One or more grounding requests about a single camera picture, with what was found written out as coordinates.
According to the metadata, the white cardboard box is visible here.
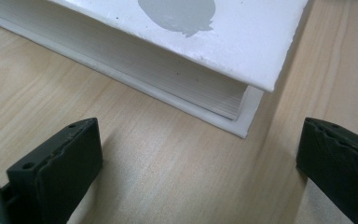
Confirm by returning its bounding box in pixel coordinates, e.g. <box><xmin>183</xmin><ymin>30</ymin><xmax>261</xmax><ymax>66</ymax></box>
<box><xmin>0</xmin><ymin>0</ymin><xmax>310</xmax><ymax>139</ymax></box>

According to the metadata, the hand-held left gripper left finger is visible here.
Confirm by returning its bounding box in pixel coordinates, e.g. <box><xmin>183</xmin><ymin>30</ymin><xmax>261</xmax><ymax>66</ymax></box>
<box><xmin>7</xmin><ymin>117</ymin><xmax>104</xmax><ymax>224</ymax></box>

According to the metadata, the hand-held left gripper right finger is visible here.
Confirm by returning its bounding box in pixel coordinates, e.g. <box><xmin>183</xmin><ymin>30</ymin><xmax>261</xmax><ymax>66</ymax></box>
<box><xmin>296</xmin><ymin>117</ymin><xmax>358</xmax><ymax>224</ymax></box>

